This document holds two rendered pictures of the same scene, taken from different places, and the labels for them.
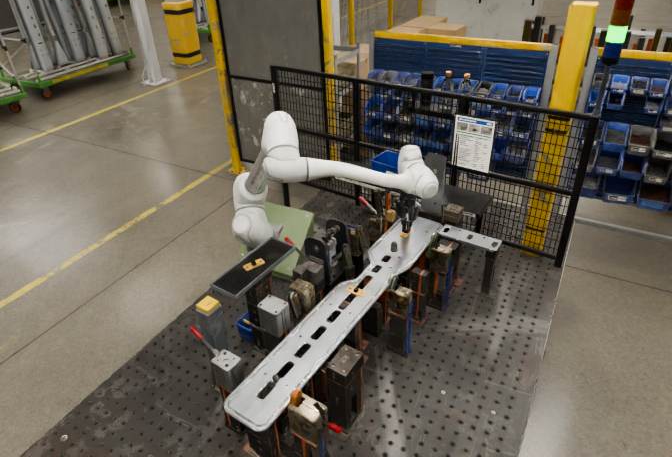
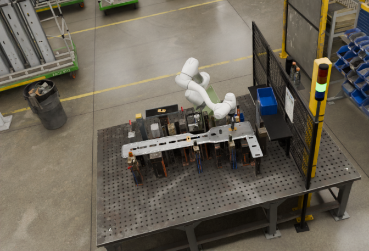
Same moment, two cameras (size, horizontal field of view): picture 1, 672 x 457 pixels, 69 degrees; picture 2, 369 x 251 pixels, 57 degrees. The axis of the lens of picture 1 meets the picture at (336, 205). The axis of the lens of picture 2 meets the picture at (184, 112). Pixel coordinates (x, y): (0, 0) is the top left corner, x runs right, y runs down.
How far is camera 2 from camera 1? 2.46 m
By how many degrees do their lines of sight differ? 46
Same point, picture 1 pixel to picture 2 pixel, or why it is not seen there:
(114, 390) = (126, 127)
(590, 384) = not seen: outside the picture
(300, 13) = not seen: outside the picture
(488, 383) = (208, 200)
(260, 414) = (126, 153)
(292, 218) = (213, 99)
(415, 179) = (214, 109)
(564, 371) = (305, 243)
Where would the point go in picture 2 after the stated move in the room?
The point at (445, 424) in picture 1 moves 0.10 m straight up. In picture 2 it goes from (181, 198) to (179, 192)
